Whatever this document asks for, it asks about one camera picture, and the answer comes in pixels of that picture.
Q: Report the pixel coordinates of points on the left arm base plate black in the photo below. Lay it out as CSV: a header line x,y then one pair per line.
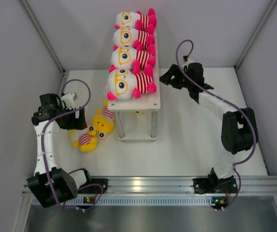
x,y
93,186

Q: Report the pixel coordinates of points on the white plush pink striped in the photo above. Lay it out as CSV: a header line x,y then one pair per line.
x,y
128,36
136,20

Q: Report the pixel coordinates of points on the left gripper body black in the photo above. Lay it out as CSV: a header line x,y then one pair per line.
x,y
69,122

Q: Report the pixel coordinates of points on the white two-tier shelf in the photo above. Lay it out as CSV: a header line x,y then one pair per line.
x,y
147,103

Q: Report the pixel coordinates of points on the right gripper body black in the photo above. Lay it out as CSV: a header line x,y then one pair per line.
x,y
180,79

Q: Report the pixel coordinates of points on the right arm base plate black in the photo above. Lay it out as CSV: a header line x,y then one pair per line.
x,y
219,186

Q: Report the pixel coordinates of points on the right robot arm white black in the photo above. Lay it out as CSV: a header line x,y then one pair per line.
x,y
238,130

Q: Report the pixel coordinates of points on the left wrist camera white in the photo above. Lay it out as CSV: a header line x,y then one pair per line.
x,y
69,100

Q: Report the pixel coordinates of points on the aluminium front rail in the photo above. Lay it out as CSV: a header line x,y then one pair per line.
x,y
249,185

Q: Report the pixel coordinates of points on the yellow plush striped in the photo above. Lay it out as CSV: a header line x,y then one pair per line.
x,y
103,121

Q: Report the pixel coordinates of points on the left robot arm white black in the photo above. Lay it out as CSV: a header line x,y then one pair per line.
x,y
51,185

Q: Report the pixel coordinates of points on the white slotted cable duct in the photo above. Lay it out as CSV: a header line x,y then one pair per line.
x,y
107,200

